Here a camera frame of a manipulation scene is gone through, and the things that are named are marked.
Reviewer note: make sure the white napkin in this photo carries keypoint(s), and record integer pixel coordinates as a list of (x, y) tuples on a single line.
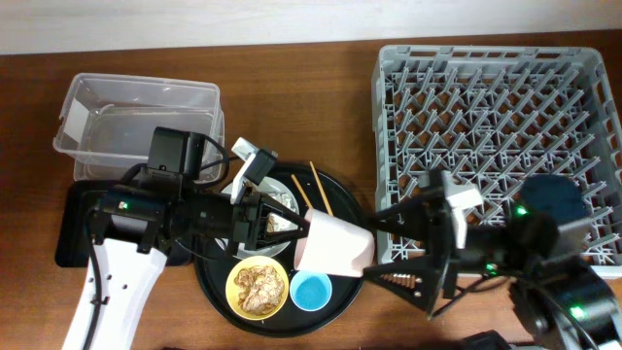
[(286, 199)]

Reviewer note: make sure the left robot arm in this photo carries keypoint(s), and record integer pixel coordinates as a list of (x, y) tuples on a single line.
[(115, 291)]

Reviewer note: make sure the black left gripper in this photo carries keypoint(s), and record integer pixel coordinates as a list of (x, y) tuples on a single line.
[(252, 220)]

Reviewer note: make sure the wooden chopstick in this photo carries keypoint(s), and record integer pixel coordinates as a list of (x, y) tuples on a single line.
[(321, 188), (302, 192)]

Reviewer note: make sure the clear plastic bin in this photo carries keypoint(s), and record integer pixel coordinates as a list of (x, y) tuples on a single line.
[(108, 121)]

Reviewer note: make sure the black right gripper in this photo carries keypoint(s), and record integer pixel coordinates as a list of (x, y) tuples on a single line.
[(440, 266)]

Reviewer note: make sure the black rectangular tray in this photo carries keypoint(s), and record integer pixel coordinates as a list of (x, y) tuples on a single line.
[(73, 223)]

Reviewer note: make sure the upper wooden chopstick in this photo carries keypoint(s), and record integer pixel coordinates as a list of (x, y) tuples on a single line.
[(321, 188)]

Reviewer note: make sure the round black tray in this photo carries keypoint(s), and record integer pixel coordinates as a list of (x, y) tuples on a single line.
[(290, 320)]

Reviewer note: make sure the food scraps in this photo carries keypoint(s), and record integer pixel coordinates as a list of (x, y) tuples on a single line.
[(261, 289)]

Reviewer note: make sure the lower wooden chopstick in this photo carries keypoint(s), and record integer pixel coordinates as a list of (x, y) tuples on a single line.
[(302, 192)]

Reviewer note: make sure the grey dishwasher rack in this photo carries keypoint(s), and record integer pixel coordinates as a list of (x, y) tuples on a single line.
[(493, 116)]

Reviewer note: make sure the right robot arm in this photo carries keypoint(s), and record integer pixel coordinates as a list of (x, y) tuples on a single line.
[(557, 296)]

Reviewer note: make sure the blue plastic cup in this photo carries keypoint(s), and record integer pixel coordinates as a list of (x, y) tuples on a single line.
[(310, 291)]

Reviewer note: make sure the white round plate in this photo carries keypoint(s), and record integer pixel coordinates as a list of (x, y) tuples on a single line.
[(278, 191)]

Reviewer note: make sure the yellow bowl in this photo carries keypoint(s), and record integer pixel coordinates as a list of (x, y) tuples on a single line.
[(231, 290)]

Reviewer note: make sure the black object at bottom edge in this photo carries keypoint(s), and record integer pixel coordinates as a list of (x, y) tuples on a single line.
[(489, 340)]

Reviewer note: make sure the pink plastic cup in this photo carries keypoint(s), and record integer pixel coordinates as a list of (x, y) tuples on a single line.
[(334, 247)]

